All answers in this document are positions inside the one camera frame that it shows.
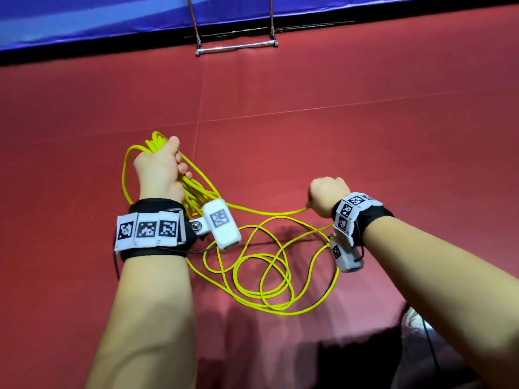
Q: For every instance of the person's left hand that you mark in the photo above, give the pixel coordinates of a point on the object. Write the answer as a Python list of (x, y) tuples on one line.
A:
[(158, 170)]

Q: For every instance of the person's right hand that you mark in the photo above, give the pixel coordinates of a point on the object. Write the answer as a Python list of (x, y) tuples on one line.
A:
[(326, 194)]

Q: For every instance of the metal rack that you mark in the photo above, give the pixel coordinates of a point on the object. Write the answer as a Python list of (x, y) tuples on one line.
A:
[(235, 46)]

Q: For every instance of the person's right forearm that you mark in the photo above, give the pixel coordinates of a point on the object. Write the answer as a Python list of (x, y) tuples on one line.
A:
[(446, 295)]

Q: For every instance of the person's left forearm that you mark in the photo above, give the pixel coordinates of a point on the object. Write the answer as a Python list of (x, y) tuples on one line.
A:
[(146, 320)]

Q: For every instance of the black marker wristband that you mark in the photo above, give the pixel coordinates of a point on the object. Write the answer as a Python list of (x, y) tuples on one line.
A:
[(154, 229), (358, 214)]

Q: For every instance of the blue banner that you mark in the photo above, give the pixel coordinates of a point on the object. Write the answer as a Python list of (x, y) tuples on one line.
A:
[(97, 20)]

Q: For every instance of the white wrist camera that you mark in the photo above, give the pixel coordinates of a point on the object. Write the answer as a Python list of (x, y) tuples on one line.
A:
[(219, 222), (346, 253)]

